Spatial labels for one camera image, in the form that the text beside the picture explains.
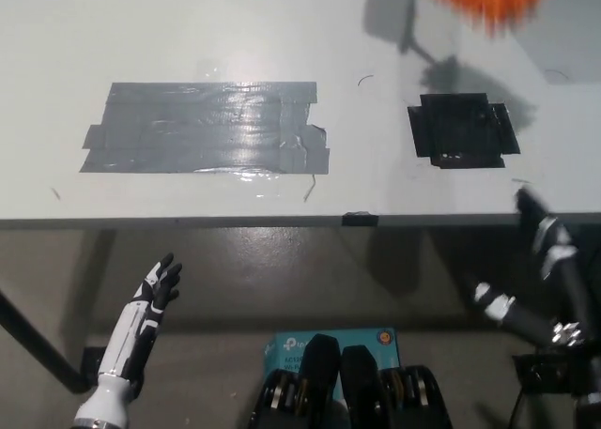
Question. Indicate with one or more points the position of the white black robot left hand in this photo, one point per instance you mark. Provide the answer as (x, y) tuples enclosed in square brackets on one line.
[(136, 316)]

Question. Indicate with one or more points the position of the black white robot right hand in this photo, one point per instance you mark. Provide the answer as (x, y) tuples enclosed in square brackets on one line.
[(561, 260)]

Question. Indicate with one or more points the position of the black table foot plate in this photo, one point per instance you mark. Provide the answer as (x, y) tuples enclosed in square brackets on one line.
[(93, 361), (544, 372)]

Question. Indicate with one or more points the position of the teal cardboard box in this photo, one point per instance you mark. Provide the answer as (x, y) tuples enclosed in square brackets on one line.
[(286, 354)]

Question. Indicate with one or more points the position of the black tape square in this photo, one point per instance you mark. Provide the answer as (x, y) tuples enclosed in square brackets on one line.
[(462, 128)]

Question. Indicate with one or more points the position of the black table frame bar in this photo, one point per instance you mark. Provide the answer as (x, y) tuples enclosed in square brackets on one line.
[(42, 344)]

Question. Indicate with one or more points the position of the grey duct tape patch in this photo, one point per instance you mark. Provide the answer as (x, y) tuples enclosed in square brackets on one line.
[(202, 128)]

